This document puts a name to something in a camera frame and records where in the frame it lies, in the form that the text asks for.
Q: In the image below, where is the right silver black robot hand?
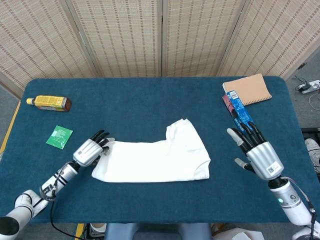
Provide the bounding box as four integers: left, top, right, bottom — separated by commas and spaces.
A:
226, 121, 285, 181

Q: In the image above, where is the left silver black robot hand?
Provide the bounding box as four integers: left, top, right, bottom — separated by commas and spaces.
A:
72, 129, 116, 168

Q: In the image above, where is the white T-shirt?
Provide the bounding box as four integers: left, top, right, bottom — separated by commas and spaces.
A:
91, 118, 211, 183

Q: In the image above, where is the green sachet packet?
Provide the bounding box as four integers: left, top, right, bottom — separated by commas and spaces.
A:
45, 125, 74, 150

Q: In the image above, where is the white sneaker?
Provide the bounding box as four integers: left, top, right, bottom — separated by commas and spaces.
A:
304, 138, 320, 174

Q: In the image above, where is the black equipment base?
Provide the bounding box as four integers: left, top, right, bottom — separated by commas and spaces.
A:
300, 127, 320, 141

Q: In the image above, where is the blue pink cookie box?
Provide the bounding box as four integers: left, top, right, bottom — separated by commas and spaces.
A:
222, 90, 255, 131

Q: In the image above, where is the yellow label tea bottle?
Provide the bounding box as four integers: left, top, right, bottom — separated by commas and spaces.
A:
26, 94, 73, 113

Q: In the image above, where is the brown spiral notebook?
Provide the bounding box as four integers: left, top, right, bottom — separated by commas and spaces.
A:
222, 73, 273, 107

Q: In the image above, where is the white cardboard box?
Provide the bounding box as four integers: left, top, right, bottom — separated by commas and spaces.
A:
213, 226, 266, 240

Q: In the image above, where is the yellow floor tape strip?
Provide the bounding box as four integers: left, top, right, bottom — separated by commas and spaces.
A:
74, 223, 85, 240
0, 101, 21, 159

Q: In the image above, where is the blue carpet table cover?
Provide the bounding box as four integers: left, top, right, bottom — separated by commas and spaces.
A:
0, 76, 320, 225

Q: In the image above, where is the blue grey robot torso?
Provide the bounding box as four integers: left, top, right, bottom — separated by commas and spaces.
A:
104, 222, 213, 240

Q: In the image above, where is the white power strip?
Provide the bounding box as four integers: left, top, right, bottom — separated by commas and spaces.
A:
298, 79, 320, 95

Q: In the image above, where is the woven bamboo screen panel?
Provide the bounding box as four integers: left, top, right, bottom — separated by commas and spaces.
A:
65, 0, 163, 78
216, 0, 320, 81
0, 0, 101, 100
161, 0, 248, 77

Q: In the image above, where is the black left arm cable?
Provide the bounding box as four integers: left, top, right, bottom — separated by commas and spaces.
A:
49, 197, 77, 240

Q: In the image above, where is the thin white floor cable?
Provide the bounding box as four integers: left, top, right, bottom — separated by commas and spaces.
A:
308, 92, 320, 111

